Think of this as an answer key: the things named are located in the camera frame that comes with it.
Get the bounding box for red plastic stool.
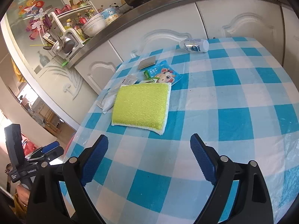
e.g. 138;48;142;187
21;134;38;156

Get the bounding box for small white plastic bottle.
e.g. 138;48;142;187
179;38;209;53

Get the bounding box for white dish rack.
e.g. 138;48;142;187
44;1;99;61

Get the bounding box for yellow sleeve forearm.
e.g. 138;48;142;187
14;193;29;223

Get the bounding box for cartoon cow snack packet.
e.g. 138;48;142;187
144;60;182;84

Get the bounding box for blue white printed container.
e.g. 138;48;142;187
100;7;119;25

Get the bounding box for white feather tissue pack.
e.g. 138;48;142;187
96;75;137;114

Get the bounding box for person's left hand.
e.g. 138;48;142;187
16;183;30;205

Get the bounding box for white ceramic bowl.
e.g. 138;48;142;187
82;13;106;37

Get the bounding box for white kitchen cabinet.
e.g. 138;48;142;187
75;0;298;93

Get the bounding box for yellow green scrubbing sponge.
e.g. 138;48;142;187
111;83;171;135

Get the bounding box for grey square pad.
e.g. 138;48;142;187
137;56;156;70

